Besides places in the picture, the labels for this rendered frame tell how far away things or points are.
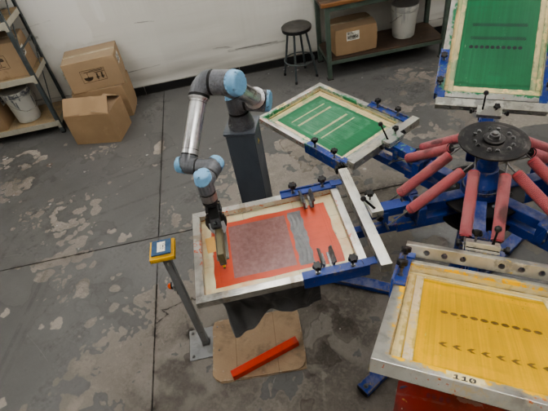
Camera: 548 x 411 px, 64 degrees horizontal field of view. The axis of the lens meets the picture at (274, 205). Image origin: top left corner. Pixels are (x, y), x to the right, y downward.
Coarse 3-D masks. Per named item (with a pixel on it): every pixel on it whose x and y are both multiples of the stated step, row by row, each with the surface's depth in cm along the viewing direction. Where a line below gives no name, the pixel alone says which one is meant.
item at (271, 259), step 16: (288, 240) 216; (320, 240) 213; (336, 240) 212; (240, 256) 212; (256, 256) 211; (272, 256) 210; (288, 256) 208; (336, 256) 205; (224, 272) 206; (240, 272) 205; (256, 272) 204; (272, 272) 203
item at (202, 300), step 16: (320, 192) 234; (336, 192) 231; (224, 208) 234; (240, 208) 232; (256, 208) 234; (336, 208) 227; (192, 224) 228; (352, 240) 206; (240, 288) 194; (256, 288) 193; (272, 288) 193; (288, 288) 195; (208, 304) 193
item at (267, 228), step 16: (320, 208) 229; (240, 224) 228; (256, 224) 227; (272, 224) 225; (288, 224) 224; (304, 224) 222; (320, 224) 221; (240, 240) 220; (256, 240) 219; (272, 240) 217
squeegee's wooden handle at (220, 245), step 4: (220, 228) 201; (216, 232) 200; (220, 232) 199; (216, 236) 198; (220, 236) 198; (216, 240) 197; (220, 240) 196; (216, 244) 195; (220, 244) 194; (224, 244) 202; (220, 248) 193; (224, 248) 199; (220, 252) 191; (224, 252) 195; (220, 256) 191; (224, 256) 192; (220, 260) 193; (224, 260) 193; (220, 264) 194; (224, 264) 195
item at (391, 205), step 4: (392, 200) 214; (396, 200) 214; (384, 204) 213; (388, 204) 213; (392, 204) 212; (396, 204) 212; (400, 204) 211; (384, 208) 211; (388, 208) 211; (392, 208) 210; (396, 208) 210; (400, 208) 211; (384, 212) 211; (388, 212) 211; (392, 212) 212; (396, 212) 212; (400, 212) 213
